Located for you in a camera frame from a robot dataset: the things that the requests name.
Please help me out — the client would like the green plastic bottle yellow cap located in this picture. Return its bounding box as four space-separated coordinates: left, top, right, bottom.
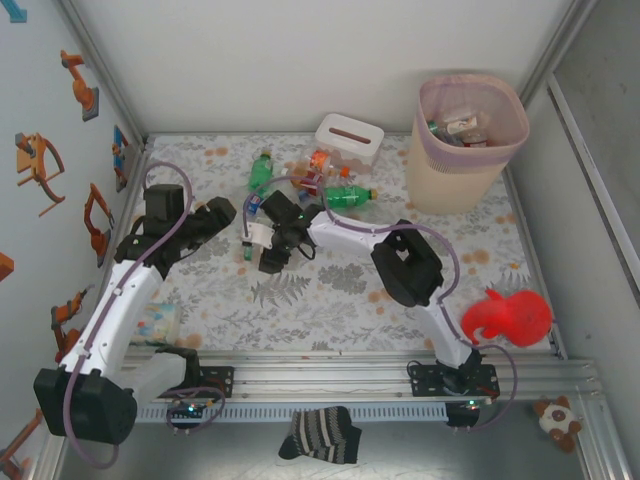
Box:
322 184 380 211
248 151 276 194

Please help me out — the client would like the clear bottle white green label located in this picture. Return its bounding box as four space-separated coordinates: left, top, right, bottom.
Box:
446 113 482 135

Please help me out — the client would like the beige plastic waste bin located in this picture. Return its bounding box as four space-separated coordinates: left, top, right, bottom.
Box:
405 73 531 216

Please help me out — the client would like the purple translucent bin liner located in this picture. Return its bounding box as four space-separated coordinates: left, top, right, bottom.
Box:
417 73 531 169

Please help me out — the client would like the bottle with red label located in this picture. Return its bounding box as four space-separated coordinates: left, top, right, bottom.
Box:
292 168 325 196

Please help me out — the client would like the bottle with orange label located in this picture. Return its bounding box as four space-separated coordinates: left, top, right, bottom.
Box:
308 148 335 175

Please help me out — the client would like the white tissue box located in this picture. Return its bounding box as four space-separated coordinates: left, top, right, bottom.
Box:
314 113 385 175

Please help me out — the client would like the colourful soft tissue pack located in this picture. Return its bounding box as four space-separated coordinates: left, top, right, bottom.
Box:
130 301 182 346

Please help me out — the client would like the black striped sock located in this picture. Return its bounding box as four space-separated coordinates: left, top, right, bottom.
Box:
277 405 363 465

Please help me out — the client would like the red plush octopus toy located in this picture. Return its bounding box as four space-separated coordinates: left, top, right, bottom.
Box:
460 287 554 349

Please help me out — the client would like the aluminium side panel bar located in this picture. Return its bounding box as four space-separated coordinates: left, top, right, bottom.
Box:
546 69 640 304

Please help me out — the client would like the brown white plush bear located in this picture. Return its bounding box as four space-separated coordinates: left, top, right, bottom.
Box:
532 395 584 455

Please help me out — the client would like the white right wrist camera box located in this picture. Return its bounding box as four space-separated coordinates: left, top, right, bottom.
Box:
241 222 277 247

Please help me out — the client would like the blue orange wall sticker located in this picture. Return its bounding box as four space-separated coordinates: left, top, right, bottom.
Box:
112 124 132 194

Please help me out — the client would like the orange gripper wall sticker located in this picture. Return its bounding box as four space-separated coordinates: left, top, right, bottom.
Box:
13 132 67 218

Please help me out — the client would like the aluminium frame post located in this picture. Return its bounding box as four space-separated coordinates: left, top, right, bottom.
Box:
55 0 151 146
517 0 600 104

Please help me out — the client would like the aluminium mounting rail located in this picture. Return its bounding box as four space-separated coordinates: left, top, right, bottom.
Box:
47 349 599 404

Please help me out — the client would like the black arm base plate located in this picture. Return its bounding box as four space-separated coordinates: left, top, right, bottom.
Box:
409 362 501 400
192 365 236 400

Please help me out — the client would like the grey slotted cable duct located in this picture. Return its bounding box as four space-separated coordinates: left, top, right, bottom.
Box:
134 402 451 425

